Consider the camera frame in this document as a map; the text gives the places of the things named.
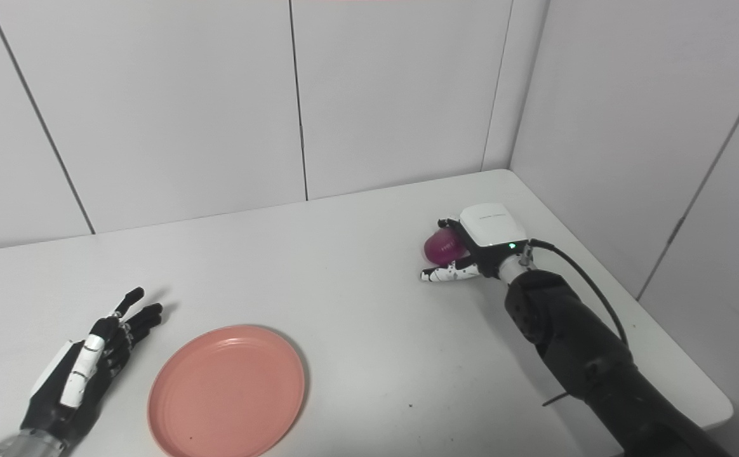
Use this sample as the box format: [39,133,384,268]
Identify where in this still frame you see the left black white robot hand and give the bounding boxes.
[19,287,164,446]

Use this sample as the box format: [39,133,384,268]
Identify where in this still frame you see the purple onion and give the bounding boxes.
[423,228,472,266]

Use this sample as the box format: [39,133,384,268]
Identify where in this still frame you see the pink round plate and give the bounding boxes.
[147,325,307,457]

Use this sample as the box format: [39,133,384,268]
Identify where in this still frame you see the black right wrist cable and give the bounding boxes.
[518,239,629,348]

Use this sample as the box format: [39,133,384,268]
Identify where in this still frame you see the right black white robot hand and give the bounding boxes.
[420,203,530,284]

